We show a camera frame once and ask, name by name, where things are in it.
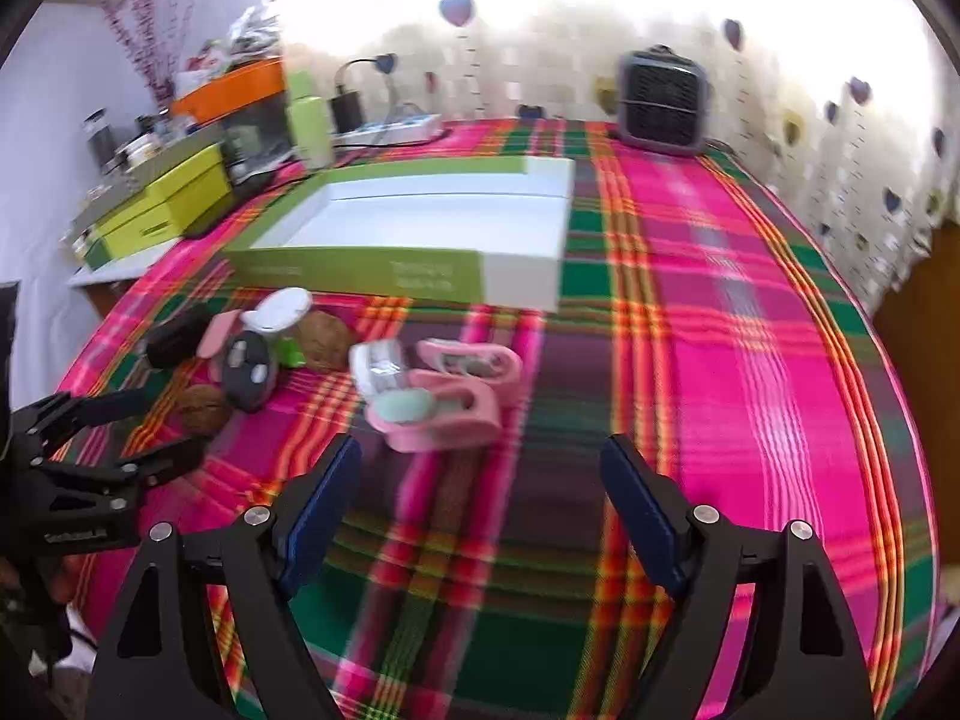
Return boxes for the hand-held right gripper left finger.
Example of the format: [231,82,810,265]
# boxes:
[86,433,365,720]

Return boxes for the pink holder with green top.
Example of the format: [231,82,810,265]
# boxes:
[366,382,502,455]

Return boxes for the glass jar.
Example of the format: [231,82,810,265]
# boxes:
[81,111,117,170]

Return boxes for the grey zigzag striped box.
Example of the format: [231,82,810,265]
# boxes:
[71,124,226,230]

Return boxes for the pink decorative branches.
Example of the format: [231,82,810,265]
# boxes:
[97,0,200,102]

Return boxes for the white power strip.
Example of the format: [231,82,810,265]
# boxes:
[330,114,443,147]

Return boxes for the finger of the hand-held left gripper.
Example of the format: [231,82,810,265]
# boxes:
[22,436,209,518]
[11,388,151,458]

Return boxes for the brown walnut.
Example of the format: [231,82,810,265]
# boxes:
[298,311,359,374]
[176,384,232,437]

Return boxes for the pink green plaid tablecloth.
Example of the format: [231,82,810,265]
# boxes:
[56,118,942,720]

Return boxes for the heart print curtain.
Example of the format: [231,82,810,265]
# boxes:
[270,0,960,316]

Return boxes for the white side table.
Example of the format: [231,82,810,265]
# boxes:
[66,236,185,290]

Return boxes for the green and white cardboard box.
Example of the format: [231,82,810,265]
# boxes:
[225,156,577,314]

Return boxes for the black round disc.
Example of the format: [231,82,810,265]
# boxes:
[223,330,278,413]

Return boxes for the pink clip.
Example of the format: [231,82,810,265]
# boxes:
[197,309,245,383]

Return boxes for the black smartphone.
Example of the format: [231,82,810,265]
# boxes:
[184,165,312,239]

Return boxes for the small clear jar white lid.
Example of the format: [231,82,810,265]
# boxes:
[349,340,421,406]

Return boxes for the black flashlight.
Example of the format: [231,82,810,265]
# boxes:
[145,301,218,370]

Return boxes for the black charger plug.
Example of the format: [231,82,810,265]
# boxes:
[330,90,366,134]

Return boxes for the orange lidded clear tank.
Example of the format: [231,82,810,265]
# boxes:
[171,60,293,166]

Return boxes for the printed paper packets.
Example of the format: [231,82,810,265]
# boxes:
[176,41,230,91]

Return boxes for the pink clip holder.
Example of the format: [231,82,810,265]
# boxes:
[415,337,524,398]

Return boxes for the lime green box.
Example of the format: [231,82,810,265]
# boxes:
[82,144,235,271]

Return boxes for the crumpled plastic bag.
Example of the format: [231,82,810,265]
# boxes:
[225,6,286,61]

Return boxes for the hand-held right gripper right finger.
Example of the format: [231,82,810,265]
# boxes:
[600,433,878,720]

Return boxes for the small grey space heater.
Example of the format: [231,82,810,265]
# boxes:
[615,46,712,158]

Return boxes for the white disc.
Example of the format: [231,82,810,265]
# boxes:
[241,287,314,368]

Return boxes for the wooden cabinet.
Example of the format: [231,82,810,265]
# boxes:
[874,221,960,421]

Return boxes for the light green bottle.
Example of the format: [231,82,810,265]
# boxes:
[285,71,336,170]

